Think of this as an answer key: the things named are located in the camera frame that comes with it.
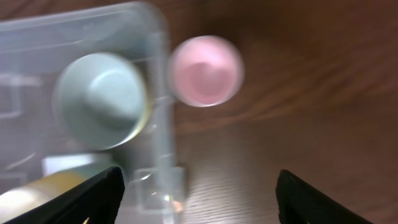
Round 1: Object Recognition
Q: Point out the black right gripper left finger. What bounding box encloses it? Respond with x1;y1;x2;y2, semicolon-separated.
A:
6;166;125;224

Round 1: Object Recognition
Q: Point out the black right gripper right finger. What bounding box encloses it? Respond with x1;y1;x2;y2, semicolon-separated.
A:
275;169;371;224

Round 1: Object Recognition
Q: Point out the yellow cup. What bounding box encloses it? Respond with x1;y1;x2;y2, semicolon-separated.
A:
26;171;88;200

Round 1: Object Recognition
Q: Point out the cream cup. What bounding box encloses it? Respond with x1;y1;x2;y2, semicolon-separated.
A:
1;187;52;223

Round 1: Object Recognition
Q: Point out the grey-blue small bowl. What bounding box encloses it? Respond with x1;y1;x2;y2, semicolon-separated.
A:
53;52;148;149

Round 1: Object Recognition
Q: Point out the yellow small bowl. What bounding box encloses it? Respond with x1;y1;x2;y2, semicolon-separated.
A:
130;92;154;139

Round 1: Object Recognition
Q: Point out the pink cup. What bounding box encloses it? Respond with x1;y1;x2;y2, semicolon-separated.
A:
168;35;245;107

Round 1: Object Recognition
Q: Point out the clear plastic storage bin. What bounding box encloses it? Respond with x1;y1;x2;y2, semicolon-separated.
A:
1;2;184;223

